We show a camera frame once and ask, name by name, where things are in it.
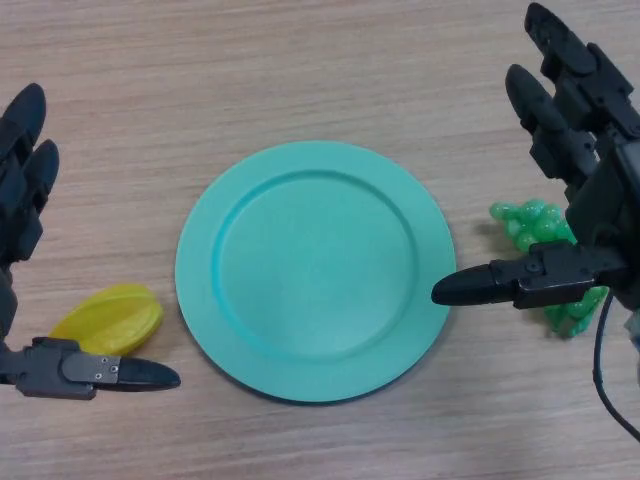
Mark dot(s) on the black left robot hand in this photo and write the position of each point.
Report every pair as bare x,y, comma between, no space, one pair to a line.
20,200

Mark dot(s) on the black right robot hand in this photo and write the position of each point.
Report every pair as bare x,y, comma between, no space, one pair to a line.
605,210

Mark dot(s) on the yellow starfruit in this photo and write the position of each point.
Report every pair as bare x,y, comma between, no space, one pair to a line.
115,315

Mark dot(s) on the green round plate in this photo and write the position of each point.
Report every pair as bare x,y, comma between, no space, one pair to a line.
315,270

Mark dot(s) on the green grape bunch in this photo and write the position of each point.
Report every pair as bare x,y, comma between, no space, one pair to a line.
530,225

